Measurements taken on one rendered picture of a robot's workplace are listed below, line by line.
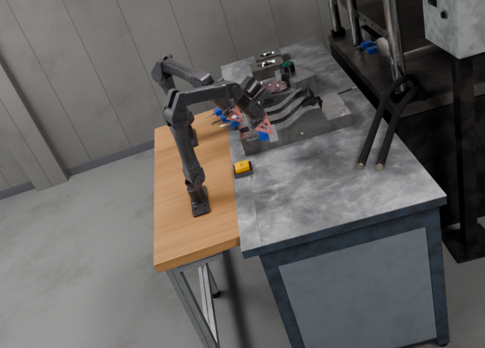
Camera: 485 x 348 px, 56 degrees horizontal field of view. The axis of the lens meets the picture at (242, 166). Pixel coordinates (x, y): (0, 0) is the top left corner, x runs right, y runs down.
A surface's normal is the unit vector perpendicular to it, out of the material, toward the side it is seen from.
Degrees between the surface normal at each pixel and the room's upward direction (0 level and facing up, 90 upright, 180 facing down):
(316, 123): 90
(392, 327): 90
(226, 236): 0
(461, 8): 90
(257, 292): 0
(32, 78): 90
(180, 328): 0
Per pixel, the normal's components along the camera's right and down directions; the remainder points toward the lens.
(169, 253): -0.28, -0.82
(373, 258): 0.07, 0.50
